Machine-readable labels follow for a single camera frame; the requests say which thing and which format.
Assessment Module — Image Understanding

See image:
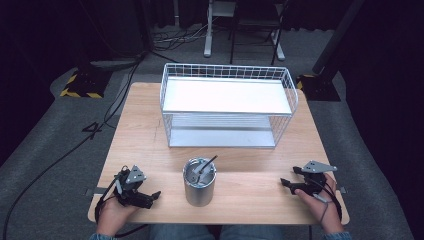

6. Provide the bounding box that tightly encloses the black metal chair frame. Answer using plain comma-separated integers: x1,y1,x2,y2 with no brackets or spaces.
228,0,285,67

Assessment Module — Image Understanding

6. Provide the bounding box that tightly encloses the grey cable plug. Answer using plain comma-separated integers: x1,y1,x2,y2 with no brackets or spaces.
312,193,331,204

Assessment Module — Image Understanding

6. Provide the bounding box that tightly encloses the bundle of floor cables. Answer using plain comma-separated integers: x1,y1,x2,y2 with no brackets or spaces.
152,22,214,53

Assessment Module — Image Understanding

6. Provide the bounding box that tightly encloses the white desk frame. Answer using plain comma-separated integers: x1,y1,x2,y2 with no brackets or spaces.
202,0,287,62

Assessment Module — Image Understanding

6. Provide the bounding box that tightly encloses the white wire shelf rack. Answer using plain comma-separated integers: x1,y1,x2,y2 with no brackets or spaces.
159,62,300,149

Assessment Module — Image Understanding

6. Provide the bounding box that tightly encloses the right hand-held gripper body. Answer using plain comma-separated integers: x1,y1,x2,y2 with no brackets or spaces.
289,160,338,197

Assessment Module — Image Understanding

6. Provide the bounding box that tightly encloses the person's right hand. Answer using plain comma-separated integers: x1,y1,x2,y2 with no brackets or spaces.
294,172,345,234

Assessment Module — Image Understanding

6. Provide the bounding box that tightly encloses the silver metal cup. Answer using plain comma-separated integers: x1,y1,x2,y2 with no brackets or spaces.
182,157,218,208

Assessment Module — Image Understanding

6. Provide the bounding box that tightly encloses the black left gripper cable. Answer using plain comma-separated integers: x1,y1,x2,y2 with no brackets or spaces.
93,165,150,239

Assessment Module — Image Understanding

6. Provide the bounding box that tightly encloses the black slanted stand pole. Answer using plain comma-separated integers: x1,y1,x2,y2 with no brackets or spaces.
311,0,367,76

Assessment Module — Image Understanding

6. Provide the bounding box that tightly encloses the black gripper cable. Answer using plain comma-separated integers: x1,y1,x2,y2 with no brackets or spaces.
304,176,343,222
93,165,150,239

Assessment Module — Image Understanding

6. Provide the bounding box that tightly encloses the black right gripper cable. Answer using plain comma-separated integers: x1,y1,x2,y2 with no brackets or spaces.
304,176,343,222

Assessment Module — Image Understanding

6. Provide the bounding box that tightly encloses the long black floor cable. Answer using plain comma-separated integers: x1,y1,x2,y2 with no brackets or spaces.
0,59,143,240

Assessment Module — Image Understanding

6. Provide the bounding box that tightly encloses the person's left hand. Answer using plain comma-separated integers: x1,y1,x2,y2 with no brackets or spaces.
95,195,142,237

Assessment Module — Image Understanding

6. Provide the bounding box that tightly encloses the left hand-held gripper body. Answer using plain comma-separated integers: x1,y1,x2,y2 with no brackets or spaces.
113,164,155,210

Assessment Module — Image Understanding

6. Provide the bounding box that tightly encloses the black yellow striped stand base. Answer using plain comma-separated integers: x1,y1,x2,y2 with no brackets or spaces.
295,73,342,102
59,67,114,100

